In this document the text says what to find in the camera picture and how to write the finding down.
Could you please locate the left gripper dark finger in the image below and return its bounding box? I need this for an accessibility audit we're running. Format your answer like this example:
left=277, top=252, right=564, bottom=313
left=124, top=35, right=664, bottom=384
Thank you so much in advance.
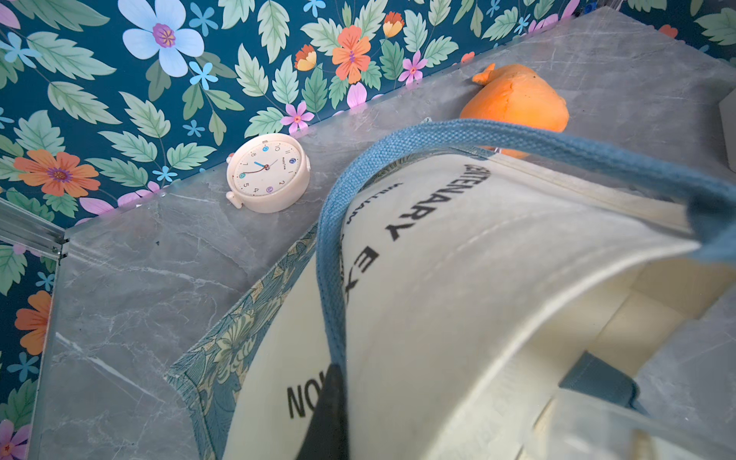
left=296, top=364, right=350, bottom=460

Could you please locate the cream canvas tote bag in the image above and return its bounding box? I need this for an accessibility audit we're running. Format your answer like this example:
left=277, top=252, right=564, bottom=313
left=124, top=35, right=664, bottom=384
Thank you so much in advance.
left=169, top=120, right=735, bottom=459

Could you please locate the pink round alarm clock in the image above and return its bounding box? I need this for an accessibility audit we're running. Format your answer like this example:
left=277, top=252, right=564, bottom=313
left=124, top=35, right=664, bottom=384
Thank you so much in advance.
left=226, top=133, right=312, bottom=214

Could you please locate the orange plastic fish toy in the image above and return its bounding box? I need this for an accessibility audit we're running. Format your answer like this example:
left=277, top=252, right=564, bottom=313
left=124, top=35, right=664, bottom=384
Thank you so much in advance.
left=460, top=64, right=569, bottom=133

